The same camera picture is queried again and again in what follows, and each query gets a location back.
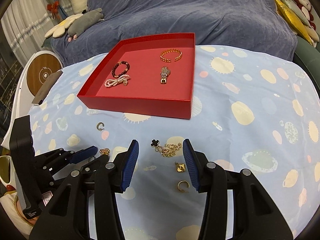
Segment red monkey plush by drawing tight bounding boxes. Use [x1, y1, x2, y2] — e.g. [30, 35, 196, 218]
[294, 0, 316, 30]

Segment round wooden white device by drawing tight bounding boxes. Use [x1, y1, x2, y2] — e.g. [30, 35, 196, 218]
[1, 50, 62, 149]

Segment brown phone case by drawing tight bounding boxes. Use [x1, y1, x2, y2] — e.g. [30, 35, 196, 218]
[31, 70, 63, 106]

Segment dark bead bracelet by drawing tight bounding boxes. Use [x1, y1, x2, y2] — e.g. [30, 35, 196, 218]
[111, 60, 131, 79]

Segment blue grey bed blanket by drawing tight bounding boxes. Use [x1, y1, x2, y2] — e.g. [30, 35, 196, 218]
[51, 0, 297, 66]

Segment gold yellow cushion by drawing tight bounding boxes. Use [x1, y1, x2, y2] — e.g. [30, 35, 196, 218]
[274, 0, 319, 47]

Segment blue planet print tablecloth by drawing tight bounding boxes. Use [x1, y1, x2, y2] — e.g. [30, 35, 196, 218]
[29, 46, 319, 239]

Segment gold chain clover necklace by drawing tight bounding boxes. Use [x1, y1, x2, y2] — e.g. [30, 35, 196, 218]
[150, 139, 183, 158]

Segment gold flower pendant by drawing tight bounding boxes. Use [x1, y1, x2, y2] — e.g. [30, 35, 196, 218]
[175, 162, 186, 172]

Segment white curtain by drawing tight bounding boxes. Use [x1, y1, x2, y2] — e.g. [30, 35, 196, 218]
[1, 0, 57, 67]

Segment gold watch bracelet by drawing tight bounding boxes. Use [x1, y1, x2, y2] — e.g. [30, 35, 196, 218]
[159, 65, 171, 85]

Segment flower shaped cream pillow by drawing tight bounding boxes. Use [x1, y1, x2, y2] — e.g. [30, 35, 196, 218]
[44, 14, 83, 38]

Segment white pearl necklace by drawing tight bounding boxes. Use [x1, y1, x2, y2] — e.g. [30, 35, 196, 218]
[103, 74, 131, 88]

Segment red bow ribbon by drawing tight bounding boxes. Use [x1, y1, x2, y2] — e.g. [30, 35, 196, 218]
[47, 1, 60, 20]

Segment red cardboard box tray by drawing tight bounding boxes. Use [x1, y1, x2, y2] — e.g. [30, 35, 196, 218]
[77, 33, 195, 119]

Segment gold cuff bangle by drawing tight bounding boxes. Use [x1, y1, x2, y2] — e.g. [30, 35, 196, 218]
[159, 48, 183, 63]

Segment grey seal plush toy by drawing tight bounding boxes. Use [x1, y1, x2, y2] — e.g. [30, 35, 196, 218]
[68, 8, 104, 42]

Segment gold hoop earring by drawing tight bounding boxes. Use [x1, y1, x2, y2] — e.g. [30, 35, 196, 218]
[96, 122, 105, 131]
[177, 180, 190, 193]

